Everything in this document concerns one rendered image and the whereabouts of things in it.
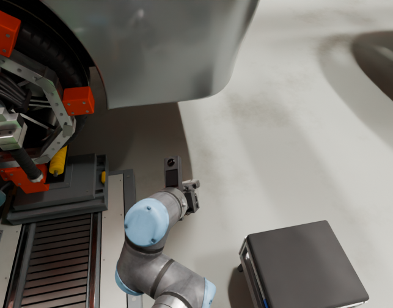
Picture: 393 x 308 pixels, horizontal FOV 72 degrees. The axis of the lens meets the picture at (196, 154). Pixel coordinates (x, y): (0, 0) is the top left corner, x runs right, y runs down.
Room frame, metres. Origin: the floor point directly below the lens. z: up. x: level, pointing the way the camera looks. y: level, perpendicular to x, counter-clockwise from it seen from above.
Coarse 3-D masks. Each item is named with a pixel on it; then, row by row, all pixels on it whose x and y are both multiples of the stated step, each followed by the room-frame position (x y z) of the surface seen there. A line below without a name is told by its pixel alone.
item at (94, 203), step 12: (108, 168) 1.03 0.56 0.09; (96, 180) 0.89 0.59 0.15; (12, 192) 0.77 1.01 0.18; (96, 192) 0.79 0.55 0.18; (12, 204) 0.70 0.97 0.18; (60, 204) 0.73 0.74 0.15; (72, 204) 0.73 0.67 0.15; (84, 204) 0.73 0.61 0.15; (96, 204) 0.72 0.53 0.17; (12, 216) 0.65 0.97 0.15; (24, 216) 0.64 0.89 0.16; (36, 216) 0.65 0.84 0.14; (48, 216) 0.66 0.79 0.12; (60, 216) 0.68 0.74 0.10
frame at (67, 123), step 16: (0, 64) 0.69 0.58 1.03; (16, 64) 0.70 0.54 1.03; (32, 64) 0.75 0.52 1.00; (32, 80) 0.71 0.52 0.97; (48, 80) 0.72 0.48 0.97; (48, 96) 0.71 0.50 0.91; (64, 112) 0.72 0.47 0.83; (64, 128) 0.71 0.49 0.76; (48, 144) 0.70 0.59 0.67; (0, 160) 0.66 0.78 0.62; (32, 160) 0.67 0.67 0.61; (48, 160) 0.68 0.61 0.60
